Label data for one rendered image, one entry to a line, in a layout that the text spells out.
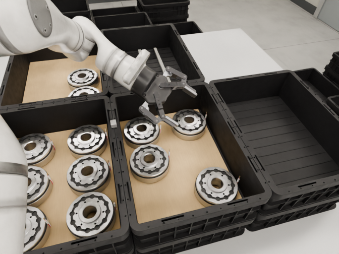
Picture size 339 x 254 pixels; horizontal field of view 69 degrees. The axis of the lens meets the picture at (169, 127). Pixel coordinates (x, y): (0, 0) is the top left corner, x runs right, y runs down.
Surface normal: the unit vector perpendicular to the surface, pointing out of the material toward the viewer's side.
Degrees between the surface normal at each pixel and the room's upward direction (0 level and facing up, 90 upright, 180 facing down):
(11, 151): 62
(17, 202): 81
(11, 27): 85
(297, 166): 0
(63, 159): 0
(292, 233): 0
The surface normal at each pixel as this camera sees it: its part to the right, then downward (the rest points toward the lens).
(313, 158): 0.04, -0.67
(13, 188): 0.96, -0.18
